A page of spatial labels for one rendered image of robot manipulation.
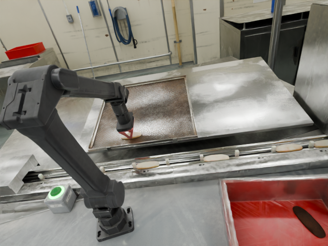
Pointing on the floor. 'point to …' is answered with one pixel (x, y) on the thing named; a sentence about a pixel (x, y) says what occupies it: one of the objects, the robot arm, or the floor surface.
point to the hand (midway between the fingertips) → (130, 134)
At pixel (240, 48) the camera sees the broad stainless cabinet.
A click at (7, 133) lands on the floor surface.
